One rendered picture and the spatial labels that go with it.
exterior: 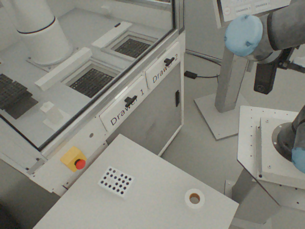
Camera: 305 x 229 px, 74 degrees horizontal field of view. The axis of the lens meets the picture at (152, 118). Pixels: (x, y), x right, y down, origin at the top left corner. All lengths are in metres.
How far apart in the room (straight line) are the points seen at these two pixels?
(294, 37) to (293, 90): 1.98
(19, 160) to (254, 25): 0.71
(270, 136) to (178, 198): 0.43
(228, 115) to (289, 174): 1.20
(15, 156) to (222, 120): 1.60
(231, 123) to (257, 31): 1.52
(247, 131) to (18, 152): 0.87
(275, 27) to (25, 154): 0.73
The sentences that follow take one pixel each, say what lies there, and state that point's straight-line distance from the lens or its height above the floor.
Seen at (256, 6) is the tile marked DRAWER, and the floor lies 1.00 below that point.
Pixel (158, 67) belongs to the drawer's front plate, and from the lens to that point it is 1.06.
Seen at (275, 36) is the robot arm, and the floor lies 1.32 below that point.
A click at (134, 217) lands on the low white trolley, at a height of 0.76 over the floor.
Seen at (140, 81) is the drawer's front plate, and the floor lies 0.92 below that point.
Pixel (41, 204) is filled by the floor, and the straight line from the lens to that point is 1.93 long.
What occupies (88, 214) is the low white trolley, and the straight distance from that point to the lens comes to 0.87.
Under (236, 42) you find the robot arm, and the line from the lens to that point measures 0.47.
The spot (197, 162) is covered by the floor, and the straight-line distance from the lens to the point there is 1.72.
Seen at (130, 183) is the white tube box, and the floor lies 0.80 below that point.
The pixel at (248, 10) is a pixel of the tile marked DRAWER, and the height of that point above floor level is 1.00.
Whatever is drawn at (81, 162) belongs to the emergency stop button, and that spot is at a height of 0.89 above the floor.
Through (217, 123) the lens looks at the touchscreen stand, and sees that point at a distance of 1.90.
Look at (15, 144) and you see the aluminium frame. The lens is 0.71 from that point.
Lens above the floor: 1.55
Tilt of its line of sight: 51 degrees down
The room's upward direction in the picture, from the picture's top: 11 degrees counter-clockwise
